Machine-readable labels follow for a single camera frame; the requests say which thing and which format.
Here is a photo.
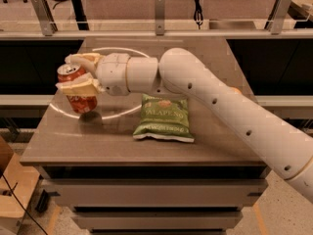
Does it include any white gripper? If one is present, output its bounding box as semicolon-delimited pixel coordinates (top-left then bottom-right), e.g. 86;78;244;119
56;53;130;97

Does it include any red coke can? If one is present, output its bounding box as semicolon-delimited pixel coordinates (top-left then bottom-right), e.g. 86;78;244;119
57;64;97;114

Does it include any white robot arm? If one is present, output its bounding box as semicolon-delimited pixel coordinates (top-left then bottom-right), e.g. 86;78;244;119
57;48;313;201

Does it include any green jalapeno chip bag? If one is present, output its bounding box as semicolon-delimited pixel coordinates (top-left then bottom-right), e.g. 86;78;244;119
133;94;194;143

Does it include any grey drawer cabinet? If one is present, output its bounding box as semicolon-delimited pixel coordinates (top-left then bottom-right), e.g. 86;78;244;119
19;36;289;235

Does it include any orange fruit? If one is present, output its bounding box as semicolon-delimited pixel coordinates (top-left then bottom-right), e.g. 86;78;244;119
231;87;243;95

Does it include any metal rail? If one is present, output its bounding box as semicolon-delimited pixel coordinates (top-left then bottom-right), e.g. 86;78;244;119
0;28;313;39

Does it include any metal bracket left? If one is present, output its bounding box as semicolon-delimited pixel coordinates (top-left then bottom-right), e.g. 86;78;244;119
30;0;58;36

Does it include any black cable on floor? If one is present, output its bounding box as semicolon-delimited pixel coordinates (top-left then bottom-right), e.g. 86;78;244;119
0;171;49;235

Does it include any hanging black cable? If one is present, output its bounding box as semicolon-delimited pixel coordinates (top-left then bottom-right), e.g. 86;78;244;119
191;0;204;30

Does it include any metal bracket right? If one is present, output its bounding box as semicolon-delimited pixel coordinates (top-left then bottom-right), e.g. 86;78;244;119
265;0;291;35

